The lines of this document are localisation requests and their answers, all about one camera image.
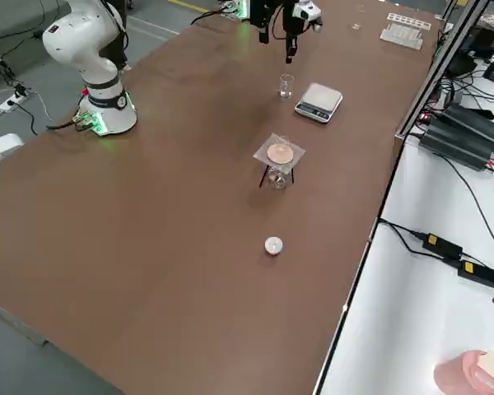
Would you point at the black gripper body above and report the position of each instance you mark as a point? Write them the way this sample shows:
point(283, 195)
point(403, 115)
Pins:
point(290, 18)

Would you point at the small glass beaker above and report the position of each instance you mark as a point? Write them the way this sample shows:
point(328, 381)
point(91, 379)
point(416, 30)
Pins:
point(286, 86)

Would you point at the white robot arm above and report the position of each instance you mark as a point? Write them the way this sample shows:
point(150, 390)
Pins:
point(239, 8)
point(90, 61)

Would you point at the silver digital balance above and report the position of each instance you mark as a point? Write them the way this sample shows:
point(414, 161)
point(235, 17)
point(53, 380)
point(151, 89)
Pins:
point(319, 100)

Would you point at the white test tube rack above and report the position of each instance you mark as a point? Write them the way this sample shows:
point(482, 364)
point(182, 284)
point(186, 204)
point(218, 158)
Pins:
point(403, 33)

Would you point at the black tripod stand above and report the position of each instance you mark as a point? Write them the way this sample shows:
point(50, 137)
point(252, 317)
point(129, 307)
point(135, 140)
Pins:
point(263, 177)

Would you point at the glass alcohol lamp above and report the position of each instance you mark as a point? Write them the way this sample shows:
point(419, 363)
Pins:
point(278, 181)

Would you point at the black finned power supply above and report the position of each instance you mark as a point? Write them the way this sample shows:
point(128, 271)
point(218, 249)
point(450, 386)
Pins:
point(457, 150)
point(477, 123)

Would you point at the small white lamp cap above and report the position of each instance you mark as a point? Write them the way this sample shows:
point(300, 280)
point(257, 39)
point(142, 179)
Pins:
point(273, 245)

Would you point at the black power adapter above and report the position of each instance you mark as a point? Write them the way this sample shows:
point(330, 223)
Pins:
point(479, 273)
point(442, 246)

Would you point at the white power strip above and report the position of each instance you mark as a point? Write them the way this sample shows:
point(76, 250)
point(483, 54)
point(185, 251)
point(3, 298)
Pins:
point(12, 103)

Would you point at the white box with label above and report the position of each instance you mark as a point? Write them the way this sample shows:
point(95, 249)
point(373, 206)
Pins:
point(0, 150)

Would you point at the pink cup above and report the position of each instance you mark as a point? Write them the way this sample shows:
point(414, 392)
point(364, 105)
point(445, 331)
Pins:
point(465, 374)

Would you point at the aluminium frame post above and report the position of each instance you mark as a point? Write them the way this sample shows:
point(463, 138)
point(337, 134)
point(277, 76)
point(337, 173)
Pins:
point(436, 70)

